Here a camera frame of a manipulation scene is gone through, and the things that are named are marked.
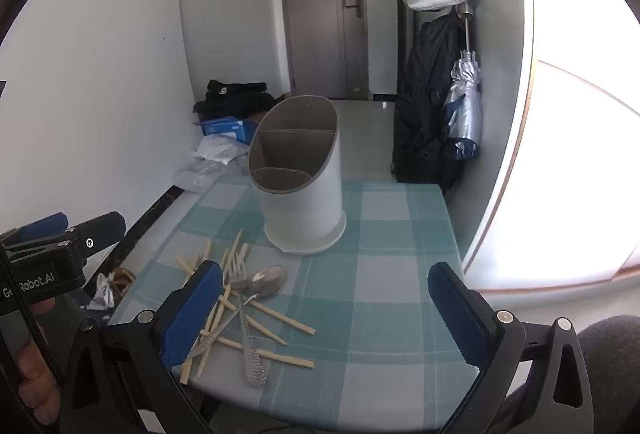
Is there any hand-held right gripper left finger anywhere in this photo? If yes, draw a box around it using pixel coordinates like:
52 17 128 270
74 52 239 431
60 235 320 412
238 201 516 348
60 260 224 434

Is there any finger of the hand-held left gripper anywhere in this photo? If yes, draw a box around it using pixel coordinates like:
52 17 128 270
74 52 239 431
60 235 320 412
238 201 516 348
0 213 69 247
60 212 127 265

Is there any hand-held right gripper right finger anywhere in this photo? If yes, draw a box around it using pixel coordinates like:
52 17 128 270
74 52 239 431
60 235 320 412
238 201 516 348
427 262 593 434

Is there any metal fork textured handle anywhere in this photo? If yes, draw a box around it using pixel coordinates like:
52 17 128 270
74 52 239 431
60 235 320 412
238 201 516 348
226 256 269 387

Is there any metal spoon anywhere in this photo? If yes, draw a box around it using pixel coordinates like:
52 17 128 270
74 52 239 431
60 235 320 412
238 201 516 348
186 264 290 360

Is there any bunch of bamboo chopsticks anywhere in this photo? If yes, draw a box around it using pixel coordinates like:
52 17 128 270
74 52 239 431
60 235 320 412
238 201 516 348
174 228 317 385

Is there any white oval utensil holder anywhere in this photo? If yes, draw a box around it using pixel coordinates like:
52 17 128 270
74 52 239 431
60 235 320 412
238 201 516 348
248 95 347 255

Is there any person's left hand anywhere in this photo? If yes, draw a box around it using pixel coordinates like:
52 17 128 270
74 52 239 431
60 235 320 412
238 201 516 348
10 296 63 427

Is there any crumpled white printed bag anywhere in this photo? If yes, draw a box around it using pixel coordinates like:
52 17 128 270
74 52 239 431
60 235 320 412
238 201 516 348
87 273 117 312

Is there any teal checked tablecloth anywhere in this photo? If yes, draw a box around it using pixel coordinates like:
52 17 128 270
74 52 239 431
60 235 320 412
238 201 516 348
107 179 483 432

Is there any grey plastic package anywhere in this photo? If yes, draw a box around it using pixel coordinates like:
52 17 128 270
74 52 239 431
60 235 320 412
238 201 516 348
172 159 226 191

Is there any white plastic bag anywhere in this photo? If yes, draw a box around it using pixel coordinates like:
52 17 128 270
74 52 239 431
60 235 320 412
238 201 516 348
194 134 251 165

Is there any blue cardboard box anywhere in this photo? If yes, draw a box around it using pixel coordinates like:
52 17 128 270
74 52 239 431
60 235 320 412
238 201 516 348
200 116 258 145

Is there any pile of black clothes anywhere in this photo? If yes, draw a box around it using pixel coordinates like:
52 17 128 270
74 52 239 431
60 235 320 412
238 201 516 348
193 80 281 119

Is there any silver folded umbrella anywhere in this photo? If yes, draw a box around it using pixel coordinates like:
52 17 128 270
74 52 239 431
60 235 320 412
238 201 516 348
440 50 483 162

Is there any black hanging jacket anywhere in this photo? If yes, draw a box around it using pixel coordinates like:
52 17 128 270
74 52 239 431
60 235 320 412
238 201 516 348
391 14 468 192

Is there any grey door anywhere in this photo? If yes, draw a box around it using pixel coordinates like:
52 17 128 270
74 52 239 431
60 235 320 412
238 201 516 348
277 0 372 102

